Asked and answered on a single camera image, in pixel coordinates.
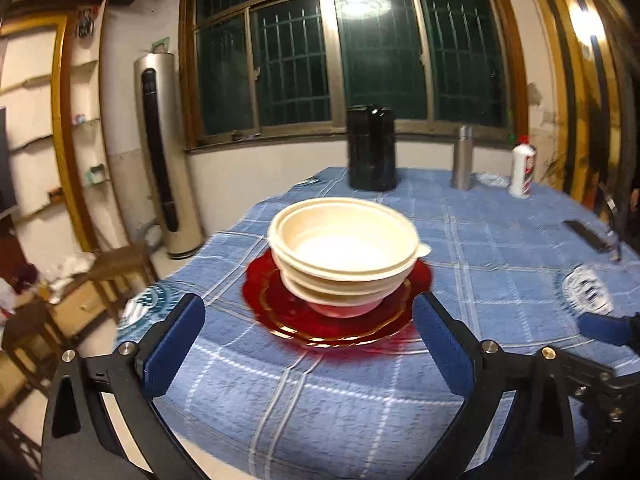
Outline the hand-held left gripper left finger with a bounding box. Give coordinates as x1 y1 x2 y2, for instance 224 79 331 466
40 292 216 480

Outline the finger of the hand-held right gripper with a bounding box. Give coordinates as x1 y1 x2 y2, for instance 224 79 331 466
575 310 640 348
564 352 640 401

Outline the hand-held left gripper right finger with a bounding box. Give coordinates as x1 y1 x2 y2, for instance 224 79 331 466
412 291 591 480

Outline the white deep plate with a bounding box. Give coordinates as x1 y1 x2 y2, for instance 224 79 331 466
302 292 388 319

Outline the white bowl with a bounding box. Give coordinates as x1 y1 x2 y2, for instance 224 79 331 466
280 267 403 308

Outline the red glass plate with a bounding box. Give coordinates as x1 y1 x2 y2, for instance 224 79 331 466
241 250 435 348

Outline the cream bowl with tab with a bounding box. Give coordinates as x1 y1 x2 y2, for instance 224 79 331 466
267 198 432 286

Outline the blue plaid tablecloth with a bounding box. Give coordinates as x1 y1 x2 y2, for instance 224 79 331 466
115 165 640 480

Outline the white plastic bag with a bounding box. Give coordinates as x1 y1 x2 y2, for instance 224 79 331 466
50 252 98 291

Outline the silver tower air conditioner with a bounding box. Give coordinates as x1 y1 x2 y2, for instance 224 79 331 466
133 51 206 261

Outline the dark red bag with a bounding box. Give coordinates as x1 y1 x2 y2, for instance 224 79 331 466
10 262 41 296

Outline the white liquor bottle red cap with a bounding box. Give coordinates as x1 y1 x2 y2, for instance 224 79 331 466
508 135 537 200

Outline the steel thermos bottle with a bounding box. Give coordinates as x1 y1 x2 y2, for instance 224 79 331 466
452 125 475 191

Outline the black thermos jug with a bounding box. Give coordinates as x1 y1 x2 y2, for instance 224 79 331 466
346 104 399 192

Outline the gold framed partition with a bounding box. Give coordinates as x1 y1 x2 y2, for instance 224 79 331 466
520 0 640 221

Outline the barred window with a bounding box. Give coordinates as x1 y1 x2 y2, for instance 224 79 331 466
179 0 528 151

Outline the hanging ornament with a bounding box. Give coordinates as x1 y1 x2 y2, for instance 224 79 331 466
75 5 98 41

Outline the white wall shelf gold frame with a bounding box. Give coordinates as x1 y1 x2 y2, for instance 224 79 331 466
0 0 126 256

